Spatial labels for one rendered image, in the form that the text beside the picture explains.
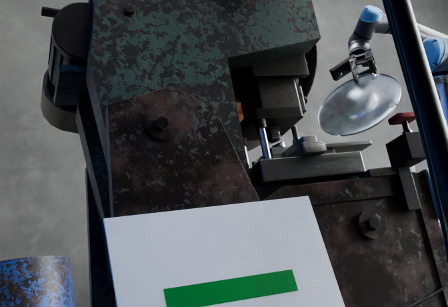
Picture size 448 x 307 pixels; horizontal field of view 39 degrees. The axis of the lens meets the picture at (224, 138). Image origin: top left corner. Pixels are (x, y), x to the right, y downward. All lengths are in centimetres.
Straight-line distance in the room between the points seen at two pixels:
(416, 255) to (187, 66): 76
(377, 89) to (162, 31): 79
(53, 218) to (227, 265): 373
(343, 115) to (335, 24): 446
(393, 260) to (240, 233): 42
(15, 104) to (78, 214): 103
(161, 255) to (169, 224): 8
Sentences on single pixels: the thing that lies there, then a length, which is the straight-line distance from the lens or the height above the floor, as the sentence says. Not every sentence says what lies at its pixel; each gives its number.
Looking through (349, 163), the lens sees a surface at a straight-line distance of 171.
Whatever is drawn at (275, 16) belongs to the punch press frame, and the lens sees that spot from 184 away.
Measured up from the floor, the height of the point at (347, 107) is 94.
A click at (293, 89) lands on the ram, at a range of 189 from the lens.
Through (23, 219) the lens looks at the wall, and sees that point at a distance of 506.
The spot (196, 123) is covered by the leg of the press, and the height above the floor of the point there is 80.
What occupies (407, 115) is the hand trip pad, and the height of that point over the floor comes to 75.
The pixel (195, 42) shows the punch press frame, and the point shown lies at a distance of 171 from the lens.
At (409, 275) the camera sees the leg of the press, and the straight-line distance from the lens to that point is 168.
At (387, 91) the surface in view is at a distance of 211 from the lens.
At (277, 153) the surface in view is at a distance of 180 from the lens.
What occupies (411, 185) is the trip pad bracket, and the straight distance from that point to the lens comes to 172.
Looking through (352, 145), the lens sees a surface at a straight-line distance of 192.
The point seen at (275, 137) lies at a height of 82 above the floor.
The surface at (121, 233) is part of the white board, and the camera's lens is 140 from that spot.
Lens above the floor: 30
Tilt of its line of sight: 17 degrees up
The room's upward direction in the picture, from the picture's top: 11 degrees counter-clockwise
